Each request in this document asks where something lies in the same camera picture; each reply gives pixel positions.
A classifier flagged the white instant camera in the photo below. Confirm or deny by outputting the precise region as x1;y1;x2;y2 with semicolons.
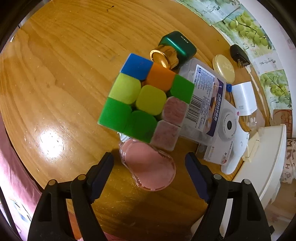
204;100;239;166

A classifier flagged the pink powder puff case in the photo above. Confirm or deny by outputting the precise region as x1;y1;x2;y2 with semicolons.
119;138;176;191

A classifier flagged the clear cotton swab box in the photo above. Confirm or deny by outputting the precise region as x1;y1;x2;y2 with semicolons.
179;58;226;146

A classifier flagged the white charger cube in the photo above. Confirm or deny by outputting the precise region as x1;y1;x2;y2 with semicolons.
232;81;257;116

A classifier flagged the multicolour puzzle cube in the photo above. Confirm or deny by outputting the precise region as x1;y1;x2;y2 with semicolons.
98;53;194;151

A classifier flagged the round gold compact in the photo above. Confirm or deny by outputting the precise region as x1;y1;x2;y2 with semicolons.
212;54;235;84

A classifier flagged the black power adapter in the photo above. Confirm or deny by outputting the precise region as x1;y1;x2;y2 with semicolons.
230;44;250;68

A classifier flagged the green gold small bottle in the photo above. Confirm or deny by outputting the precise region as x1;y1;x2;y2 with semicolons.
150;31;197;70

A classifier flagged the white plastic storage bin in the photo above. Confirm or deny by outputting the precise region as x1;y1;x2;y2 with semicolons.
233;124;287;208

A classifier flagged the letter print fabric bag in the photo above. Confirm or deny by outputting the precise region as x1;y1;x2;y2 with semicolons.
280;139;296;184

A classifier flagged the white curved plastic piece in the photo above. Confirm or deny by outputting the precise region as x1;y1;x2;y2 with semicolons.
221;129;249;175

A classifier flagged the clear small plastic box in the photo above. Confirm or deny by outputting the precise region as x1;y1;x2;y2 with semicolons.
239;109;265;132

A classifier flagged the brown cardboard piece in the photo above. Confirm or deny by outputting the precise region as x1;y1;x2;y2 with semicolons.
269;109;292;138

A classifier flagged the grape print cardboard sheet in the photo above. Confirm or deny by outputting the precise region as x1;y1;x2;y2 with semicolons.
179;0;292;113

